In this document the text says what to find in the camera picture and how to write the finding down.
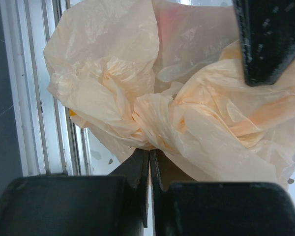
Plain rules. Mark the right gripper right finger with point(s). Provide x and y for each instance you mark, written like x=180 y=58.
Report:
x=185 y=207

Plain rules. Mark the orange translucent plastic bag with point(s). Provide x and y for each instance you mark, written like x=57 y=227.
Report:
x=153 y=74

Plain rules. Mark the aluminium mounting rail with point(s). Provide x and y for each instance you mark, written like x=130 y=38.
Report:
x=49 y=142

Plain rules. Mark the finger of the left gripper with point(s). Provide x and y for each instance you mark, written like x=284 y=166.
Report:
x=267 y=38

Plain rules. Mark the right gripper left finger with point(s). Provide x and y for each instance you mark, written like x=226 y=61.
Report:
x=59 y=205

